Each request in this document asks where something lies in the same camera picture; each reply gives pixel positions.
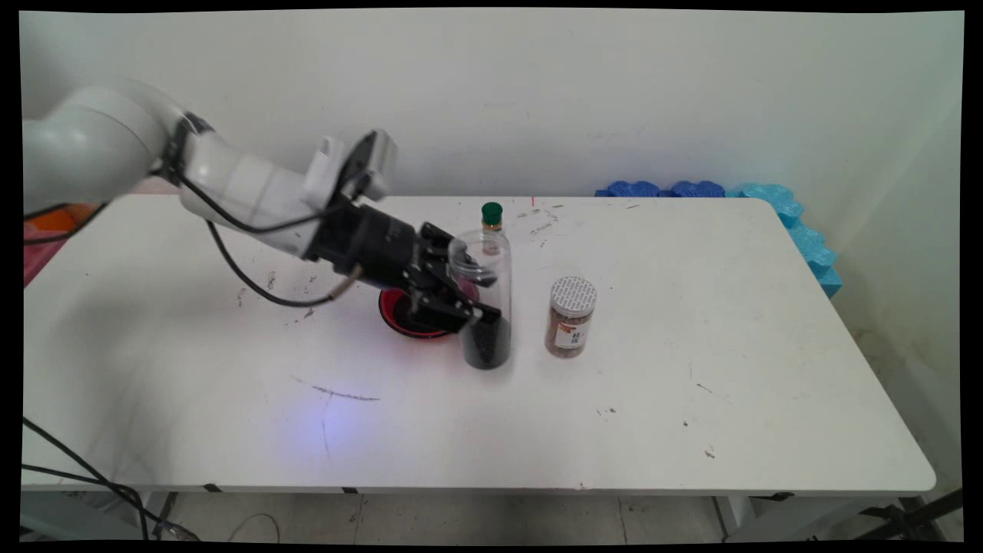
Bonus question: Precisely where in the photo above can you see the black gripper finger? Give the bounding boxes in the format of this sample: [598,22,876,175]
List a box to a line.
[419,223,497,289]
[405,278,504,336]

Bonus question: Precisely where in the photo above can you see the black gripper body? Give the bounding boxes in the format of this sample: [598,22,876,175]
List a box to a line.
[303,196,432,296]

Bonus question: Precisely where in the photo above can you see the clear plastic jar black seeds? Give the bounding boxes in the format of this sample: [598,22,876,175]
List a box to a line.
[448,229,514,371]

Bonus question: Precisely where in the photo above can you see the red bowl with black seeds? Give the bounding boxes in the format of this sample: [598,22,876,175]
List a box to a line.
[378,286,481,340]

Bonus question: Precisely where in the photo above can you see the spice jar white patterned lid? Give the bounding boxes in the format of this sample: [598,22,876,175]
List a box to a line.
[544,276,598,359]

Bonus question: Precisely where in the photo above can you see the dark blue foam mat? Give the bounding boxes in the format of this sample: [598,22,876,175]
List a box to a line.
[595,180,727,199]

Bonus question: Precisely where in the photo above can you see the orange box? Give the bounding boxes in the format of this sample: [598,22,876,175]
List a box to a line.
[31,204,101,231]

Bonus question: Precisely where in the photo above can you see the white table leg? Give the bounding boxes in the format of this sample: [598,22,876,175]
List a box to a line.
[714,495,759,540]
[123,492,179,540]

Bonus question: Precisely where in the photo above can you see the light blue foam mat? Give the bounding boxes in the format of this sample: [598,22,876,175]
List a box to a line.
[728,183,844,300]

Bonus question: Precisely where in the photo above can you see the black camera cable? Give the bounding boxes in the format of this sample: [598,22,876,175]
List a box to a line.
[22,131,377,247]

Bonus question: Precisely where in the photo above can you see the black cable strap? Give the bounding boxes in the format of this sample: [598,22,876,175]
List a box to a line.
[163,111,216,187]

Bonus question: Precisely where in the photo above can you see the black floor cable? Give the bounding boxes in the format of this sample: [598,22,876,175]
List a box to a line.
[22,417,202,542]

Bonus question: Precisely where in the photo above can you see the black stand frame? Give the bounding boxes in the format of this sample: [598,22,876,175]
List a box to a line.
[852,488,962,541]

